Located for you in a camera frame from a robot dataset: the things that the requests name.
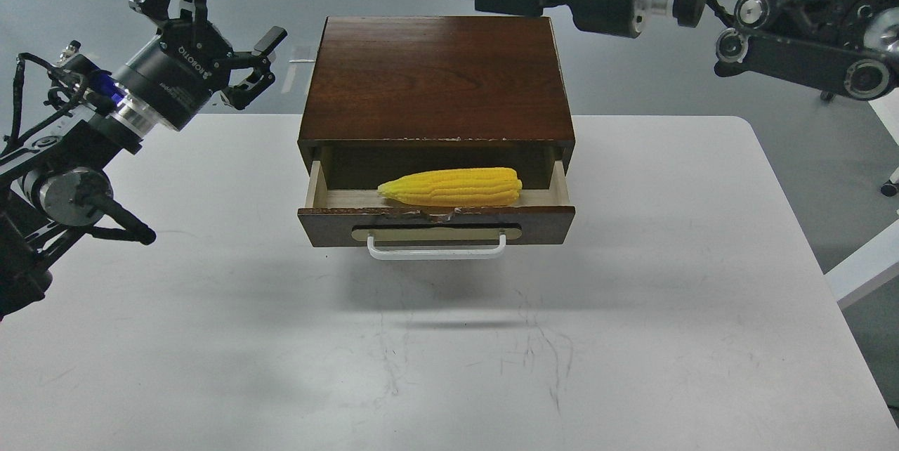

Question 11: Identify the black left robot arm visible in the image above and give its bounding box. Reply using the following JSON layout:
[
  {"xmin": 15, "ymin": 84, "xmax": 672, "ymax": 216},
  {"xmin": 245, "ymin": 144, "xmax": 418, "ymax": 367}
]
[{"xmin": 1, "ymin": 0, "xmax": 287, "ymax": 315}]

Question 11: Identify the dark wooden drawer cabinet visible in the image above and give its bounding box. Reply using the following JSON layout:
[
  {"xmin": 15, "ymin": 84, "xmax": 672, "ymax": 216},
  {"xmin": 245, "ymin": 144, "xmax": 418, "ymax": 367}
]
[{"xmin": 296, "ymin": 16, "xmax": 575, "ymax": 167}]

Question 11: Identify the wooden drawer with white handle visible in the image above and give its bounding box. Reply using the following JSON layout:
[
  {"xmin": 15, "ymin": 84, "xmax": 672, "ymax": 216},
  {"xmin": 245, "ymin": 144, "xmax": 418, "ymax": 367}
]
[{"xmin": 298, "ymin": 145, "xmax": 575, "ymax": 249}]

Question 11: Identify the yellow corn cob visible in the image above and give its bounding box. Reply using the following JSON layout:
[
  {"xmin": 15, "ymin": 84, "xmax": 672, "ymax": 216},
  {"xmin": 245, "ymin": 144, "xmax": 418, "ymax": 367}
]
[{"xmin": 378, "ymin": 167, "xmax": 523, "ymax": 207}]

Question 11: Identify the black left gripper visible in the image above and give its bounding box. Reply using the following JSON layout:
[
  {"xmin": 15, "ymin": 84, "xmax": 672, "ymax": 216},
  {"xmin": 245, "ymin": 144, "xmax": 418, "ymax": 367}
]
[{"xmin": 112, "ymin": 0, "xmax": 288, "ymax": 132}]

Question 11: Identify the white chair leg with caster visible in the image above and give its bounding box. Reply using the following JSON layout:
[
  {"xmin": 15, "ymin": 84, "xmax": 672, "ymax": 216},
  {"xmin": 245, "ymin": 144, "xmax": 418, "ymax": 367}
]
[{"xmin": 879, "ymin": 167, "xmax": 899, "ymax": 197}]

